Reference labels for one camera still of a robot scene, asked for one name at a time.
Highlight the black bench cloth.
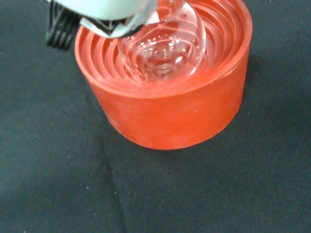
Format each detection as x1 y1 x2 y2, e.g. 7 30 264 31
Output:
0 0 311 233

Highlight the red ribbed flask ring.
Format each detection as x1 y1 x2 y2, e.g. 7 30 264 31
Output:
74 0 254 150

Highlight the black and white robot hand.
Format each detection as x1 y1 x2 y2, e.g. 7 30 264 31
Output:
45 0 159 51

